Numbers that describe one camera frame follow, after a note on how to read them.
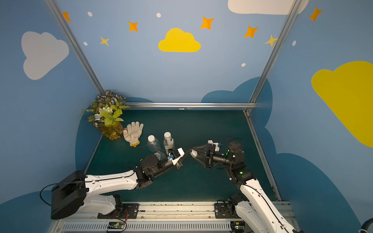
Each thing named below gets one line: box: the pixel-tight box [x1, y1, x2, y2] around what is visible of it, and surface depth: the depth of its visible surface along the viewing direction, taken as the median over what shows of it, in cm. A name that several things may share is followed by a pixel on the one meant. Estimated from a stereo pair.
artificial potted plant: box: [80, 89, 131, 142], surface depth 96 cm
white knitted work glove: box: [122, 121, 144, 148], surface depth 106 cm
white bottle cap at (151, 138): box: [147, 134, 155, 143], surface depth 87 cm
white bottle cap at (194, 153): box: [189, 149, 198, 158], surface depth 68 cm
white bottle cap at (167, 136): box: [163, 131, 172, 142], surface depth 84 cm
